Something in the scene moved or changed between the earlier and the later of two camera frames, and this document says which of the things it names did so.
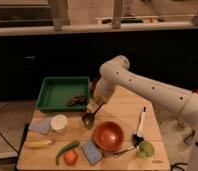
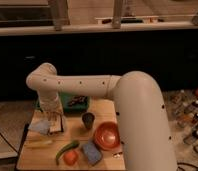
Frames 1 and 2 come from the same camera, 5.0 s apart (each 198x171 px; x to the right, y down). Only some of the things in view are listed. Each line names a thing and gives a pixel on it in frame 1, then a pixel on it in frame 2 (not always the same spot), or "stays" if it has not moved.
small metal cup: [88, 119] stays
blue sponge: [92, 153] stays
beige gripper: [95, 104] to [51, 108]
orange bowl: [108, 135] stays
